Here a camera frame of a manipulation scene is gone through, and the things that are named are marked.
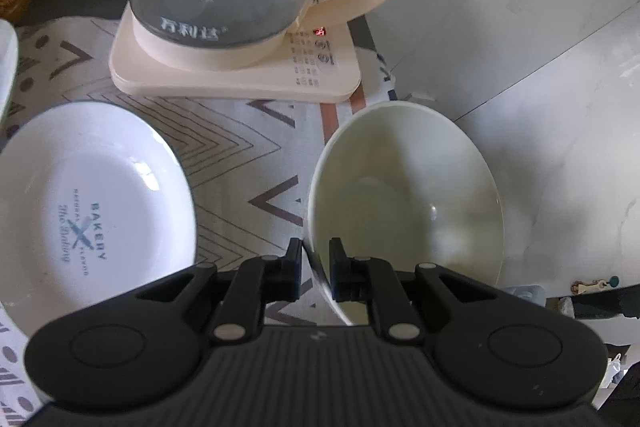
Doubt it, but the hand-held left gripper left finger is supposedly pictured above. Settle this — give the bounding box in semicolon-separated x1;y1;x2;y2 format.
134;238;304;342

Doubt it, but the white printed plate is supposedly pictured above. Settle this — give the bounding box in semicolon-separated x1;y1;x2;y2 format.
0;101;197;344

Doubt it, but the cream kettle base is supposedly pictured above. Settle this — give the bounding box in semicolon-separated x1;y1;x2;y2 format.
110;0;363;104

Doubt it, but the pale cream bowl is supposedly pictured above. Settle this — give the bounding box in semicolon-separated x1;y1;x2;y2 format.
306;101;505;327

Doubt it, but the white dish edge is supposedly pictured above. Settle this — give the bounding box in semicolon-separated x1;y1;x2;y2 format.
0;19;20;124

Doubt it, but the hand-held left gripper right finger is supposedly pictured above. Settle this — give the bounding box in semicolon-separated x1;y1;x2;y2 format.
327;238;506;343

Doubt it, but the small keychain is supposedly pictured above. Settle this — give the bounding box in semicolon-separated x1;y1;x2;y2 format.
572;276;621;294

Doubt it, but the patterned table mat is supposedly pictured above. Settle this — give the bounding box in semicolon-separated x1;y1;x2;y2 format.
0;14;442;427

